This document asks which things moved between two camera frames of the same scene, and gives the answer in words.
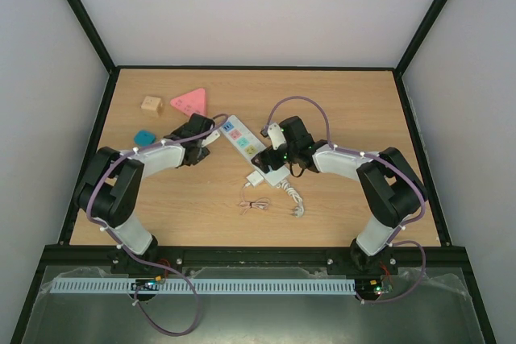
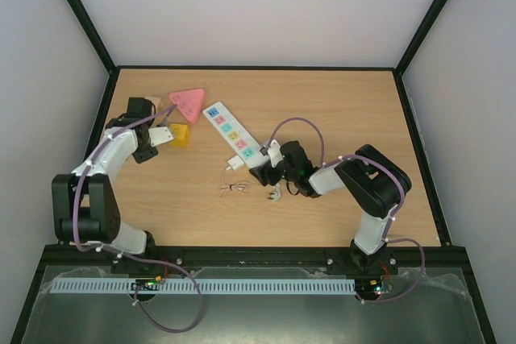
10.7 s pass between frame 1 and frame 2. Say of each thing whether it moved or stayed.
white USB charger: moved
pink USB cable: moved
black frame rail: stayed
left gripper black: moved
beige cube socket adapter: stayed
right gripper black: moved
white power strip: moved
